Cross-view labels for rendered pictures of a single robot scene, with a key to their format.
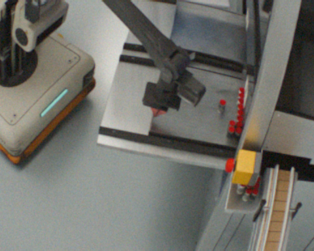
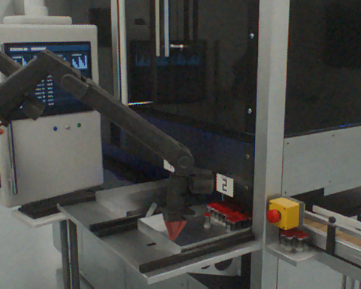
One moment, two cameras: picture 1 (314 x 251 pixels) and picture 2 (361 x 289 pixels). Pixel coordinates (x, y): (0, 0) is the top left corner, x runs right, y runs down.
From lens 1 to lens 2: 1.30 m
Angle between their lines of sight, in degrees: 50
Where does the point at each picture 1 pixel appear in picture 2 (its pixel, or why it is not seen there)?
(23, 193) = not seen: outside the picture
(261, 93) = (271, 121)
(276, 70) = (280, 83)
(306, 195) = not seen: hidden behind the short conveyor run
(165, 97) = (183, 202)
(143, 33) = (150, 129)
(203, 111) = (196, 232)
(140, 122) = (164, 254)
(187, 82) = (198, 171)
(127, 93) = (131, 247)
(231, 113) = (215, 224)
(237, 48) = not seen: hidden behind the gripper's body
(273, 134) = (287, 171)
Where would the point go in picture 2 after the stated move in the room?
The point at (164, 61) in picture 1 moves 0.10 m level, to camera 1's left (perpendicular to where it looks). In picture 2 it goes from (179, 150) to (148, 155)
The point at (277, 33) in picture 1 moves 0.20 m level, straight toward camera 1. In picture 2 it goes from (276, 31) to (323, 31)
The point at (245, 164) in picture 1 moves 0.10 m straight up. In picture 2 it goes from (286, 202) to (289, 169)
